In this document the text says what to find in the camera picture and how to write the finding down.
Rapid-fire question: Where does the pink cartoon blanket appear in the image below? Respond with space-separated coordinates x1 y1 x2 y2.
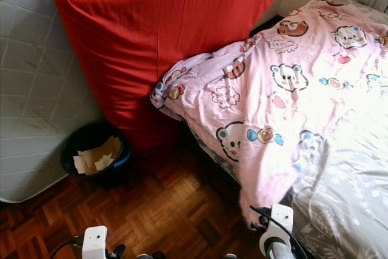
150 0 388 229

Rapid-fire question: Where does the bed with grey floral sheet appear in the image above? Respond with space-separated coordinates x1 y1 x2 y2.
188 0 388 259

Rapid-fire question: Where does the white paper scrap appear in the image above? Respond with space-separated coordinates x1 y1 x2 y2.
94 155 115 172
73 156 90 176

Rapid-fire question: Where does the blue bin liner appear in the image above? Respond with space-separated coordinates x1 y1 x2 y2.
114 150 132 169

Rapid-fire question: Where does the tan cardboard piece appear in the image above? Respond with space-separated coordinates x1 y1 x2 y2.
78 136 122 167

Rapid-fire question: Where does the black waste bin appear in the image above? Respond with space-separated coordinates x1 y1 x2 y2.
61 123 132 187

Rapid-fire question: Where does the grey quilted mattress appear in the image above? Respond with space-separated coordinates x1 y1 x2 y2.
0 0 105 204

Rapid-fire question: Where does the large red mattress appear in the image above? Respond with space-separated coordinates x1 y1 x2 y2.
53 0 290 153

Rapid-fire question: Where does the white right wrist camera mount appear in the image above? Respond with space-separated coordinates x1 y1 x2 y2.
259 204 294 257

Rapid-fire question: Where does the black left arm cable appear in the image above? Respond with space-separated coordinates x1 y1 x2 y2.
50 238 85 259

